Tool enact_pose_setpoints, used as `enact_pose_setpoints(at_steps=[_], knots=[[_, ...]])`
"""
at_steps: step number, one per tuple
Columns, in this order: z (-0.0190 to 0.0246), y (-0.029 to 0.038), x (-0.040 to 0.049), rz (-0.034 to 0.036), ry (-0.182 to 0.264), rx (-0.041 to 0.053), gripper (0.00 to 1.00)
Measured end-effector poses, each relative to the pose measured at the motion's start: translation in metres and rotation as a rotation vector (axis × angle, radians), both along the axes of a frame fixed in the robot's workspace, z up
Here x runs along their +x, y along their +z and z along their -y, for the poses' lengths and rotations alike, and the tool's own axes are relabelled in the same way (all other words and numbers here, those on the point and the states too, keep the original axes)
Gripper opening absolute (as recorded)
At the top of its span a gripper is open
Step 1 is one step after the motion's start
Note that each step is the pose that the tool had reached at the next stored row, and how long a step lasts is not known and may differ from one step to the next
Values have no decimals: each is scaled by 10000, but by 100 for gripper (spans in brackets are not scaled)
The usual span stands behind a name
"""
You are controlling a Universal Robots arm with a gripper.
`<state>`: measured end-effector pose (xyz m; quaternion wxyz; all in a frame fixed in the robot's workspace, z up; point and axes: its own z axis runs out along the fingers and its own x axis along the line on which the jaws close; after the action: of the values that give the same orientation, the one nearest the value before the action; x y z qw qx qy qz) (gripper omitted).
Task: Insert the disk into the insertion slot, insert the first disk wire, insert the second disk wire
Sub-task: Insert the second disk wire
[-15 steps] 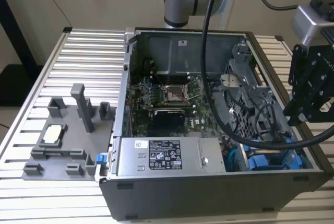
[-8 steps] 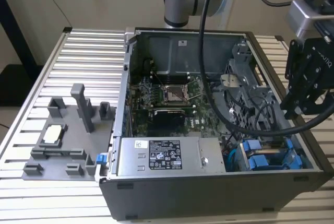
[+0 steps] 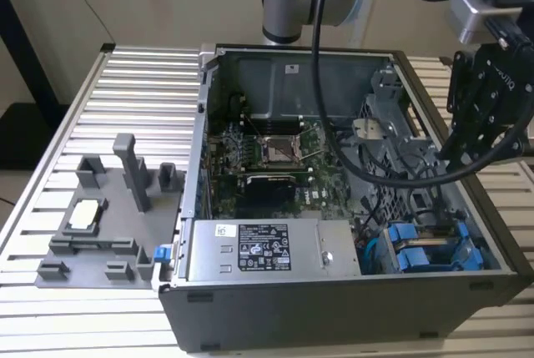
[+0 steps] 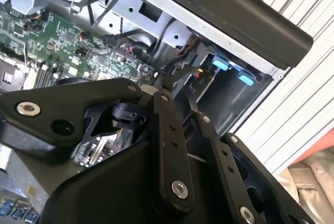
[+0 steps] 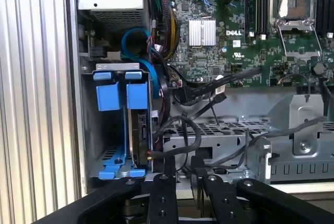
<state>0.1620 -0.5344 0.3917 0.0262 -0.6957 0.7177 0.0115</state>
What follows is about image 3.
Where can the silver power supply unit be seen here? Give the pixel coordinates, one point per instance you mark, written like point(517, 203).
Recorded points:
point(217, 255)

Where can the CPU chip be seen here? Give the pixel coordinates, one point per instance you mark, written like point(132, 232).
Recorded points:
point(84, 214)

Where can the black furniture frame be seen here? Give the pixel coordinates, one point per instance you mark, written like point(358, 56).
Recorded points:
point(25, 137)

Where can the CPU socket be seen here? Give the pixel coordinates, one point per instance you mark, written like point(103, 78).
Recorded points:
point(279, 150)

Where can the open black PC case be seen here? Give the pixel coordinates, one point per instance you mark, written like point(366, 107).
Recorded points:
point(292, 316)

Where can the grey parts rack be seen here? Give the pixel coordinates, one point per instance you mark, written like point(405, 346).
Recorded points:
point(117, 224)

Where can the blue case latch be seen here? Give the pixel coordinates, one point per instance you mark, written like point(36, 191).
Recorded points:
point(162, 254)

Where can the white sticker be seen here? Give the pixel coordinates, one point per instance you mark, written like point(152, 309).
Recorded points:
point(292, 68)

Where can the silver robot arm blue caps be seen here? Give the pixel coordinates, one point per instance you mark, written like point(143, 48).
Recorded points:
point(283, 7)

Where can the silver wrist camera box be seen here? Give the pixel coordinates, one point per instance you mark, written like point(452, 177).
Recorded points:
point(471, 11)

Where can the green motherboard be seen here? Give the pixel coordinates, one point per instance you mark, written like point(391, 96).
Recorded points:
point(329, 195)

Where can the hard disk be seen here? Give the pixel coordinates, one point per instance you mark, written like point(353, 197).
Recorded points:
point(417, 258)

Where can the disk bay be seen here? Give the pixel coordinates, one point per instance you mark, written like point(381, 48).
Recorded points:
point(434, 245)

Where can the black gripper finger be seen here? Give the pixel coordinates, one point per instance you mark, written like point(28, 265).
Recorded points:
point(459, 91)
point(484, 141)

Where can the black graphics card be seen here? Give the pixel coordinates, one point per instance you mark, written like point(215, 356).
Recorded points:
point(267, 197)

